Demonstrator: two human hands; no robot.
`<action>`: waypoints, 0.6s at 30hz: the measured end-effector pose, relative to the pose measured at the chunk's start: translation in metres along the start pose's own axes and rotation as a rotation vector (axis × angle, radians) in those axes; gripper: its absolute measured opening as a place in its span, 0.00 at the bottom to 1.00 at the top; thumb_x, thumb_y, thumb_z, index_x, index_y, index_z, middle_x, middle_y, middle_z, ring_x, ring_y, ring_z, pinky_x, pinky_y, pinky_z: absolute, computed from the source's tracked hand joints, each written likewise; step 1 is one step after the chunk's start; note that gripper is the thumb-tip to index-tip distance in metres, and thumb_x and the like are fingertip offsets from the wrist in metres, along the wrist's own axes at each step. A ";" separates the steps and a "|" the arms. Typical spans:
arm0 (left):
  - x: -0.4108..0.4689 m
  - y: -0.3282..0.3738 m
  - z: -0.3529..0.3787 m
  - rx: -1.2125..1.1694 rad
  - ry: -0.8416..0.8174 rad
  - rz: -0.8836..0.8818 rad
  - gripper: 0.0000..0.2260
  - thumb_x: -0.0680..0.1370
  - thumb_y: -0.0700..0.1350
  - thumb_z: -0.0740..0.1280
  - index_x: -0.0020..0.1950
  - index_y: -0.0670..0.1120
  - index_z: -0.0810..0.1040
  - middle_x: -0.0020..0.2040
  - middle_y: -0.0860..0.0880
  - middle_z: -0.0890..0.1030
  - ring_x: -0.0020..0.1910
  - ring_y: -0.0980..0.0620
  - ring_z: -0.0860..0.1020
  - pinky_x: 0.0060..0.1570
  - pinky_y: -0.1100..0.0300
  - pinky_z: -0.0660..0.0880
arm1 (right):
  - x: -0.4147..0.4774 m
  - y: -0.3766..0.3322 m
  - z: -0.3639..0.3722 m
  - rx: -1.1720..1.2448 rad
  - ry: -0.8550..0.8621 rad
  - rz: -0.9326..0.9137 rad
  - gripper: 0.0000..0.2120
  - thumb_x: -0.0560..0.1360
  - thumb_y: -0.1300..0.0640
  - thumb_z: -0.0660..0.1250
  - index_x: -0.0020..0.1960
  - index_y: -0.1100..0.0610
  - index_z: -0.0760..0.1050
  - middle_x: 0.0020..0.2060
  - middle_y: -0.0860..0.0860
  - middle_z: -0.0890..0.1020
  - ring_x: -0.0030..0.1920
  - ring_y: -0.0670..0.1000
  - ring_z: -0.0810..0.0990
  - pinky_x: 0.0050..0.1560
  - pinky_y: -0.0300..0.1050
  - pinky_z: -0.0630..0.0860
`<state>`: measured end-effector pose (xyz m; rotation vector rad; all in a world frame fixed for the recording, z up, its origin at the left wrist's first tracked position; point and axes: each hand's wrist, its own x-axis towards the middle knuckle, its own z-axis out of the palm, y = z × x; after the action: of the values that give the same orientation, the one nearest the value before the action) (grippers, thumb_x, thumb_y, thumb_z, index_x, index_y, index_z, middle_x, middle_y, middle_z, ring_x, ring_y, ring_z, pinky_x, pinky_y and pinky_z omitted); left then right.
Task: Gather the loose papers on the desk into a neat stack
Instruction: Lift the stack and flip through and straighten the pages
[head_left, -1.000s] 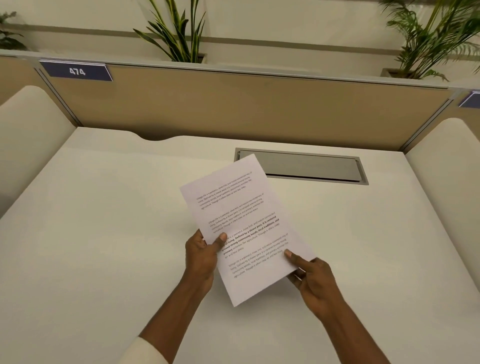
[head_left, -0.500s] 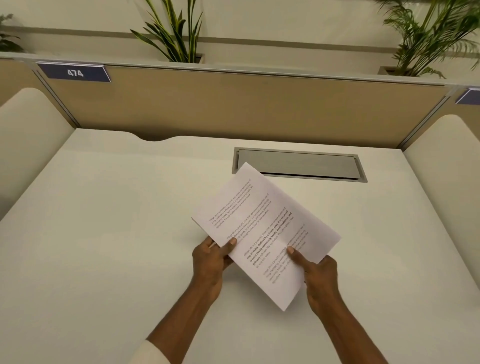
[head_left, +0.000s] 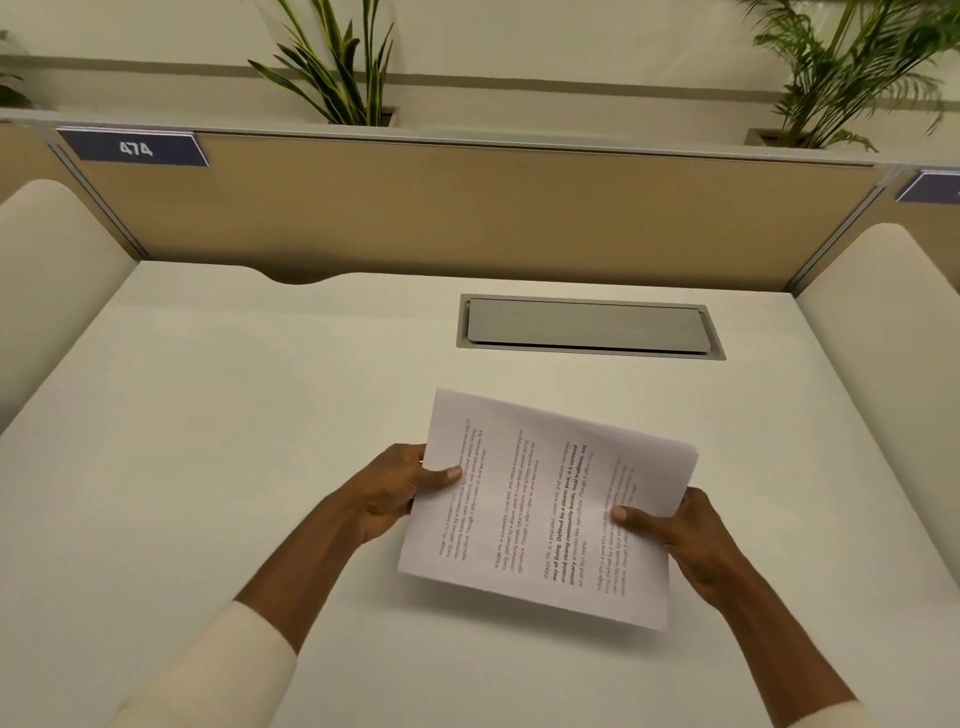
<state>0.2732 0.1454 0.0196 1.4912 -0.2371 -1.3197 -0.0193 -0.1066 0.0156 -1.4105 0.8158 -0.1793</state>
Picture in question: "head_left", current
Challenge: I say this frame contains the person's left hand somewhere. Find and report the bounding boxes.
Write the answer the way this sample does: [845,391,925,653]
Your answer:
[347,443,464,547]

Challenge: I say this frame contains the person's right hand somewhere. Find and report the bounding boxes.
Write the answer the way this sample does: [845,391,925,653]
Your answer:
[611,486,755,608]

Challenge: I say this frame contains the printed white paper sheets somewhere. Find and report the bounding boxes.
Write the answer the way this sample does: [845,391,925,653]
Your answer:
[396,387,700,633]

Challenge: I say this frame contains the person's left forearm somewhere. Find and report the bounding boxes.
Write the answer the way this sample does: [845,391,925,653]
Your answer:
[105,491,370,728]

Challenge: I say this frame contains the person's right forearm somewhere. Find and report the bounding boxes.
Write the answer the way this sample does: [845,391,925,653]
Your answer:
[705,570,886,728]

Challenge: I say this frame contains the beige desk partition panel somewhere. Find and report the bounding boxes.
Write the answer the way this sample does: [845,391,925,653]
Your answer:
[46,111,909,292]

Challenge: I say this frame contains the white side divider panel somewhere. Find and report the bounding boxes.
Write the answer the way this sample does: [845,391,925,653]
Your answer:
[793,222,960,585]
[0,178,141,436]

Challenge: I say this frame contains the striped snake plant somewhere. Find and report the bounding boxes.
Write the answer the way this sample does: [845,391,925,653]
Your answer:
[248,0,401,127]

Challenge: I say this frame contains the blue numbered desk label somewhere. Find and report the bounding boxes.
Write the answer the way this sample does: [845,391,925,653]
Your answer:
[894,170,960,205]
[56,128,210,168]

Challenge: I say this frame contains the green palm plant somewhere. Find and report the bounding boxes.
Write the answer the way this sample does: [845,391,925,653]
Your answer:
[738,0,960,151]

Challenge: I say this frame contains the grey desk cable hatch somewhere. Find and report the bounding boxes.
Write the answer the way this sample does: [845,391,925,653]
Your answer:
[455,293,728,362]

